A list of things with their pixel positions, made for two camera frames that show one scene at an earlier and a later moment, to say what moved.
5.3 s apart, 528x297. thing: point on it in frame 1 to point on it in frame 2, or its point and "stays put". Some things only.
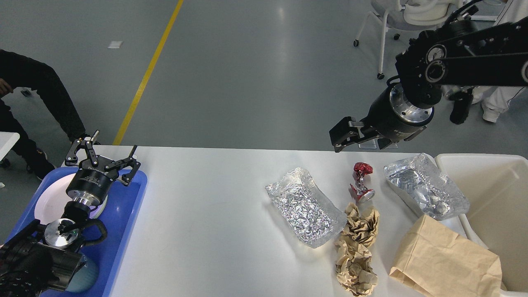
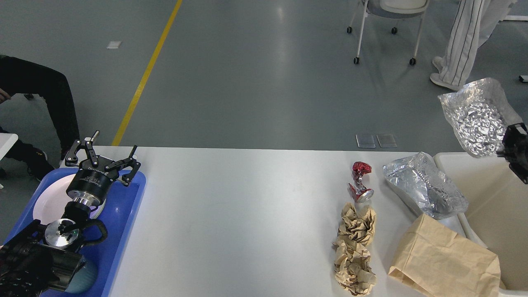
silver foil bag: x=304 y=213 to x=480 y=114
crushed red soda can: x=363 y=194 stays put
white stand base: x=484 y=17 to x=515 y=17
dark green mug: x=86 y=277 stays put
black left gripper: x=91 y=184 stays put
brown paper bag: x=437 y=262 stays put
